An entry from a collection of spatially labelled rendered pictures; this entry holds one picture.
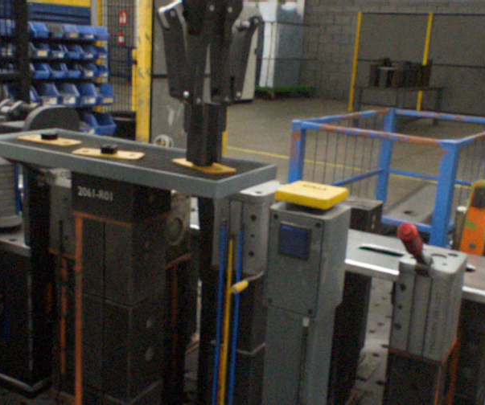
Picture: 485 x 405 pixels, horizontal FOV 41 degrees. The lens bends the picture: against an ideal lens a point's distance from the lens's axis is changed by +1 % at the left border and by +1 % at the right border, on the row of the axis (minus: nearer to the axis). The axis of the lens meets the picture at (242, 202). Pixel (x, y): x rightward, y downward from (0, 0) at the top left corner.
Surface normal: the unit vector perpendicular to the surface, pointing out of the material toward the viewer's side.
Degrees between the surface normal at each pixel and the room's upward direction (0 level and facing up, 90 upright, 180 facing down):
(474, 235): 78
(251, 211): 90
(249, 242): 90
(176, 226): 90
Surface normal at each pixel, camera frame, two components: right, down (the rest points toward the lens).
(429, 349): -0.50, 0.18
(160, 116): 0.84, 0.18
